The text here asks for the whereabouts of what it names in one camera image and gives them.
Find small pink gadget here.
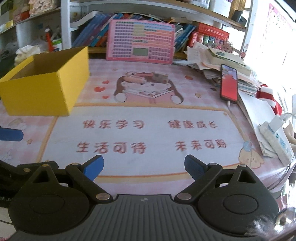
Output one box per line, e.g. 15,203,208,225
124,72,147,84

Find black desk holder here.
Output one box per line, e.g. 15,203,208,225
231,9,247,24

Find pink learning tablet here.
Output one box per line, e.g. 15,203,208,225
106,19,176,65

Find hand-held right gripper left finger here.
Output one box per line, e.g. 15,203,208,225
17,155,114,202

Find red and white plush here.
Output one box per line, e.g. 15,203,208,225
257,85,284,116

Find small white box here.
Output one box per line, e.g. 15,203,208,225
150,72,168,84

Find green and white tub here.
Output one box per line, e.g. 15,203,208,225
52,38,63,51

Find white phone cable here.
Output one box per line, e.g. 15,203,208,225
227,101,249,142

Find white power strip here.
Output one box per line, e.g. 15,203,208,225
258,120,295,166

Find row of blue books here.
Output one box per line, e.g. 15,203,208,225
72,13,126,48

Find red and white bottle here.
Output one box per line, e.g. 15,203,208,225
45,28,55,52

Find pile of papers and books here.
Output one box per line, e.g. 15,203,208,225
186,43,258,93

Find white paper sheets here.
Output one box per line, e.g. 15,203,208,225
238,90,282,158

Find leaning blue books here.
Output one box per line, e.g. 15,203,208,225
173,22,197,52

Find black smartphone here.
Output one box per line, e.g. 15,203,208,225
219,64,238,103

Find pile of clothes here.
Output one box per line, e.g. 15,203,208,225
0,43,19,67

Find white plastic bag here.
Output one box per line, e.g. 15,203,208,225
14,45,43,64

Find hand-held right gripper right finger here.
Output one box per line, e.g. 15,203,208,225
174,154,266,202

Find yellow cardboard box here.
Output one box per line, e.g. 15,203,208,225
0,46,90,116

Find white pen holder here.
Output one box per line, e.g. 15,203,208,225
209,0,232,12

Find white plugged-in charger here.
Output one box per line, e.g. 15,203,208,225
268,115,286,133

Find alphabet wall poster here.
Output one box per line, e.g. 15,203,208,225
266,2,296,61

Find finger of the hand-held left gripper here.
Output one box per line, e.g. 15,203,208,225
0,127,24,142
0,160,59,184

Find grey fluffy trim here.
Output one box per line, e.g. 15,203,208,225
247,209,296,241

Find long red box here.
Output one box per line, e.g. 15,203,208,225
193,22,230,40

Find small red boxes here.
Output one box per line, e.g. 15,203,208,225
187,31,205,48

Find pink printed table mat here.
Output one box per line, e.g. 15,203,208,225
0,58,296,193

